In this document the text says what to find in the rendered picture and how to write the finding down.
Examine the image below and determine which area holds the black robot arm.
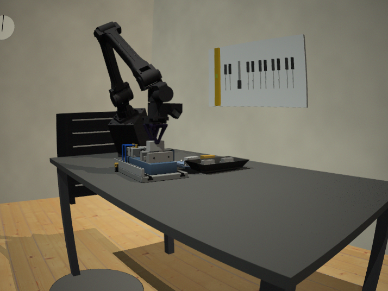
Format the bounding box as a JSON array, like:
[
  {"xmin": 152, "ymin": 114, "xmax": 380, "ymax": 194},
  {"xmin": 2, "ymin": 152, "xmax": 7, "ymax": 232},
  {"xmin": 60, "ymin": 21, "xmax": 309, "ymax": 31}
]
[{"xmin": 93, "ymin": 22, "xmax": 183, "ymax": 124}]

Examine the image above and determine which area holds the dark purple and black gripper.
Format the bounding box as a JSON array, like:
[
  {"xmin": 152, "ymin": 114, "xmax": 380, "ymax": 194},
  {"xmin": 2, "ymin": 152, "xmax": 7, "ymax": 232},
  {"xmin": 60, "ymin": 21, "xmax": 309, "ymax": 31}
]
[{"xmin": 142, "ymin": 102, "xmax": 169, "ymax": 144}]

